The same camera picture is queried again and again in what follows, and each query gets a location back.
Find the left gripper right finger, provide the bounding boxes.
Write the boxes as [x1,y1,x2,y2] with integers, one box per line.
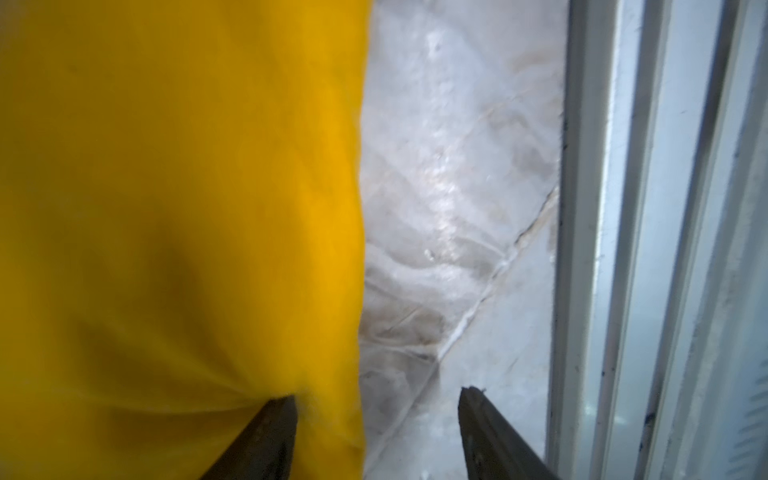
[458,386,558,480]

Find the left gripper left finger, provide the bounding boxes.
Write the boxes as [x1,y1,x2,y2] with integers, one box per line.
[202,396,298,480]

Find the yellow t-shirt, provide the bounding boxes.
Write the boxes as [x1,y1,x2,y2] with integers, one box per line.
[1,1,372,479]

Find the aluminium mounting rail frame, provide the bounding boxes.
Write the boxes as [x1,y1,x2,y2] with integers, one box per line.
[545,1,767,479]

